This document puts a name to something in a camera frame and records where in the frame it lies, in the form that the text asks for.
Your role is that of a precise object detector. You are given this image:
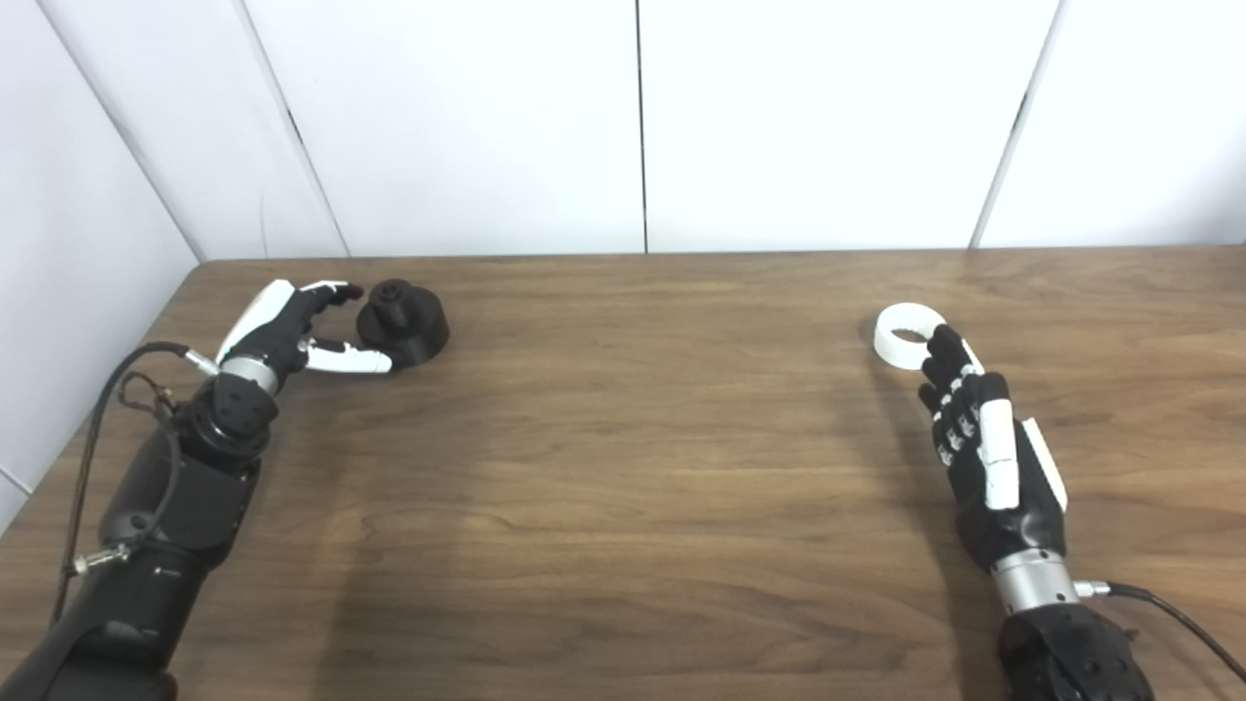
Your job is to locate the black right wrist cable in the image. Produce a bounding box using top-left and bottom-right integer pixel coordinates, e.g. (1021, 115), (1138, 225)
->
(1076, 580), (1246, 683)

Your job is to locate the thin black left arm wire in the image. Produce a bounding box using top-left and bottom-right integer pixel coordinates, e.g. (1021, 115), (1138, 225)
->
(117, 373), (184, 424)

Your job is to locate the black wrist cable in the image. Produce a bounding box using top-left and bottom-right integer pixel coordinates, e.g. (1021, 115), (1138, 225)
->
(49, 341), (220, 624)
(1076, 580), (1246, 683)

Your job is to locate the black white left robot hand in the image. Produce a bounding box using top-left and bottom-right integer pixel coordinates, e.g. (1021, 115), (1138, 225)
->
(216, 279), (395, 390)

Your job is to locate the round black plastic part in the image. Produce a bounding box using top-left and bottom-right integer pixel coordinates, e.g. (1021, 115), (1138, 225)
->
(356, 278), (451, 369)

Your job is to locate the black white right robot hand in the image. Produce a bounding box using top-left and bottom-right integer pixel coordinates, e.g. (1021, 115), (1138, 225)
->
(918, 324), (1069, 575)

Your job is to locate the white plastic ring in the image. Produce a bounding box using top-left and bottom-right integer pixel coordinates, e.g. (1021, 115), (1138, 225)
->
(873, 303), (960, 372)

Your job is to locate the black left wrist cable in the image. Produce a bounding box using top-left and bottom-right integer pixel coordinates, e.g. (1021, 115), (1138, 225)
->
(49, 341), (220, 624)

